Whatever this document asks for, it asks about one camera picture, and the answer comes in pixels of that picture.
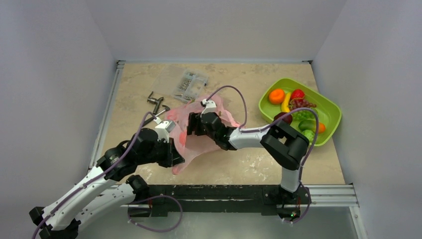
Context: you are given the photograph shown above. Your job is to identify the green plastic tray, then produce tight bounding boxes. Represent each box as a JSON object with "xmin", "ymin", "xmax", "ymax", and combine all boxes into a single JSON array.
[{"xmin": 258, "ymin": 78, "xmax": 342, "ymax": 147}]

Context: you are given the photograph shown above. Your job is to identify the fake red strawberry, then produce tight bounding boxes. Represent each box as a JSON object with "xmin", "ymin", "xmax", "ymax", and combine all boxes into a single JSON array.
[{"xmin": 290, "ymin": 89, "xmax": 305, "ymax": 100}]

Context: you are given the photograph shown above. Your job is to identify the black metal clamp tool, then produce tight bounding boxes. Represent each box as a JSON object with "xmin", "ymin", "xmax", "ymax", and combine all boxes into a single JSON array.
[{"xmin": 147, "ymin": 91, "xmax": 164, "ymax": 115}]

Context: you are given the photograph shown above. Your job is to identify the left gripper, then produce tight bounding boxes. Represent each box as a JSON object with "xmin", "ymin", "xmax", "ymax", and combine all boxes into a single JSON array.
[{"xmin": 138, "ymin": 136, "xmax": 185, "ymax": 167}]

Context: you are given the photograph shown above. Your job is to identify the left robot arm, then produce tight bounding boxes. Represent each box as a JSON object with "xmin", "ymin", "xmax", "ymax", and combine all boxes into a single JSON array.
[{"xmin": 29, "ymin": 121, "xmax": 184, "ymax": 239}]

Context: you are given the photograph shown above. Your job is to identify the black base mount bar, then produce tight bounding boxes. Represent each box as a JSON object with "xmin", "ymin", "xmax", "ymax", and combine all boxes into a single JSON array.
[{"xmin": 127, "ymin": 185, "xmax": 312, "ymax": 221}]

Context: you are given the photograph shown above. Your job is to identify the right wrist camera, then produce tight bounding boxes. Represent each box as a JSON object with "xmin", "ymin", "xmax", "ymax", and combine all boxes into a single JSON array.
[{"xmin": 201, "ymin": 99, "xmax": 217, "ymax": 115}]

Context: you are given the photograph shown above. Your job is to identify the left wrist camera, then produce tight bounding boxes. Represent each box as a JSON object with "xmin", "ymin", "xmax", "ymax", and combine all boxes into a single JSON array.
[{"xmin": 153, "ymin": 118, "xmax": 176, "ymax": 143}]

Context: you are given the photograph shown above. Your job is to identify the clear screw organizer box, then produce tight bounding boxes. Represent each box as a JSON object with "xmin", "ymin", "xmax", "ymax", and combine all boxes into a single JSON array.
[{"xmin": 171, "ymin": 69, "xmax": 209, "ymax": 103}]

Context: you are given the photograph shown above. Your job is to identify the fake green lime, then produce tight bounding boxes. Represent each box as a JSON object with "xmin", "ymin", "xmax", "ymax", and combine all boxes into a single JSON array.
[{"xmin": 302, "ymin": 129, "xmax": 316, "ymax": 143}]

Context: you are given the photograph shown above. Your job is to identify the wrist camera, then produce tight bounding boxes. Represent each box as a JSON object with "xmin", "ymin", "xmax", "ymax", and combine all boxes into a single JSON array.
[
  {"xmin": 153, "ymin": 118, "xmax": 176, "ymax": 143},
  {"xmin": 201, "ymin": 99, "xmax": 217, "ymax": 115}
]

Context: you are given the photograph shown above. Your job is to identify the aluminium frame rail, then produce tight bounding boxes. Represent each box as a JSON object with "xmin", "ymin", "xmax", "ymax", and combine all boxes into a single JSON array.
[{"xmin": 87, "ymin": 60, "xmax": 127, "ymax": 172}]

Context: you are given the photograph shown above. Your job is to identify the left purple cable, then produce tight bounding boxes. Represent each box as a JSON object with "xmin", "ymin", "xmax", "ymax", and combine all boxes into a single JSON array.
[{"xmin": 31, "ymin": 111, "xmax": 159, "ymax": 239}]

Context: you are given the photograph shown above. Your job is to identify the pink plastic bag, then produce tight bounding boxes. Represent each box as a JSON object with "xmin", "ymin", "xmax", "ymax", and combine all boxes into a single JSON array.
[{"xmin": 164, "ymin": 96, "xmax": 220, "ymax": 175}]

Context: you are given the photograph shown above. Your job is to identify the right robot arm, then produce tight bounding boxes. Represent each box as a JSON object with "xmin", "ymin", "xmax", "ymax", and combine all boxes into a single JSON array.
[{"xmin": 187, "ymin": 112, "xmax": 310, "ymax": 203}]

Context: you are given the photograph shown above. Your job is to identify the fake red grapes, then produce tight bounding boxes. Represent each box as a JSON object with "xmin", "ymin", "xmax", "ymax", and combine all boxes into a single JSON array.
[{"xmin": 289, "ymin": 99, "xmax": 317, "ymax": 110}]

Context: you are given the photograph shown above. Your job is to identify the fake mango green orange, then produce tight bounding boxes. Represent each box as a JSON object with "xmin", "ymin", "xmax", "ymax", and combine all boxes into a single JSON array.
[{"xmin": 298, "ymin": 119, "xmax": 326, "ymax": 133}]

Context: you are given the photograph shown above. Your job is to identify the fake dark red plum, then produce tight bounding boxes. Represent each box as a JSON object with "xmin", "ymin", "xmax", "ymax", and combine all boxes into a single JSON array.
[{"xmin": 273, "ymin": 112, "xmax": 293, "ymax": 124}]

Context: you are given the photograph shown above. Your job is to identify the fake green grapes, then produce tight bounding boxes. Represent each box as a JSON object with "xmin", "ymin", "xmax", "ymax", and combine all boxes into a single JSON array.
[{"xmin": 292, "ymin": 111, "xmax": 315, "ymax": 121}]

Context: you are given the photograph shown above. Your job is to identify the fake banana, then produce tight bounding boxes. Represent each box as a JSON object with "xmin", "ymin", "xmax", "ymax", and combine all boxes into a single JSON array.
[{"xmin": 281, "ymin": 92, "xmax": 292, "ymax": 113}]

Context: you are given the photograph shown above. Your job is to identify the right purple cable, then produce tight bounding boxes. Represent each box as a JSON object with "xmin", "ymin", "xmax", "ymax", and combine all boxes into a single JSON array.
[{"xmin": 206, "ymin": 85, "xmax": 320, "ymax": 195}]

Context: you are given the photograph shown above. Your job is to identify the purple cable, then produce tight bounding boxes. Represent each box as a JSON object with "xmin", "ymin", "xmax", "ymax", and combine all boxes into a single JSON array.
[
  {"xmin": 206, "ymin": 85, "xmax": 320, "ymax": 195},
  {"xmin": 31, "ymin": 111, "xmax": 159, "ymax": 239}
]

